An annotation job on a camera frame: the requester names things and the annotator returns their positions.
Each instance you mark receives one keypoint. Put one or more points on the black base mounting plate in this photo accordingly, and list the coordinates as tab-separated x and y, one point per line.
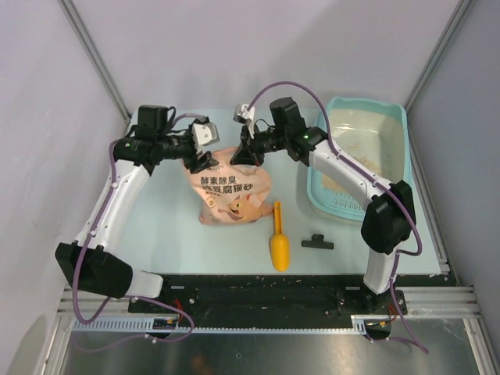
344	294

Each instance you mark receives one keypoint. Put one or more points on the yellow plastic litter scoop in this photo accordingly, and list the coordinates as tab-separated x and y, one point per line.
279	244

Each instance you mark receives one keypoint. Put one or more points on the clean litter in box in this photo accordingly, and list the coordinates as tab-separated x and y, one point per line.
374	139

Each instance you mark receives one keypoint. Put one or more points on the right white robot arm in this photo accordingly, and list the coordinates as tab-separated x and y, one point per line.
389	209

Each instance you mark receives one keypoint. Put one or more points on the pink cat litter bag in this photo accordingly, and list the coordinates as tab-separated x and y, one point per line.
231	194

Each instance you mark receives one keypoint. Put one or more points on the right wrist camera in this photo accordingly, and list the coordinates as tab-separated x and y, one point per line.
245	114

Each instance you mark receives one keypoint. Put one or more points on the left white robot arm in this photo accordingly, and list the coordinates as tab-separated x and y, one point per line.
91	262

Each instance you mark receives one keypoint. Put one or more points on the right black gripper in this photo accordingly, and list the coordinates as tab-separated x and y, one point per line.
249	154

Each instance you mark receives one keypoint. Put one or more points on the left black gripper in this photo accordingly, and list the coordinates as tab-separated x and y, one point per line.
205	162

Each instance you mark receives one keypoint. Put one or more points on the grey slotted cable duct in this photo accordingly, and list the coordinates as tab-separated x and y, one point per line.
142	325

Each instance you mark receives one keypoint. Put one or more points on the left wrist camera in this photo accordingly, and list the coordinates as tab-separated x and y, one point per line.
204	134

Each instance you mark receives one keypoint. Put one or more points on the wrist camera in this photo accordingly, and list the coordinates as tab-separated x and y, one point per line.
245	114
204	134

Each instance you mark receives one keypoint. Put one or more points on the teal plastic litter box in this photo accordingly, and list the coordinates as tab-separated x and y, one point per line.
326	196

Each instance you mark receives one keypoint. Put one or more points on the black bag clip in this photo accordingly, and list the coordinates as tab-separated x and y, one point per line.
317	242

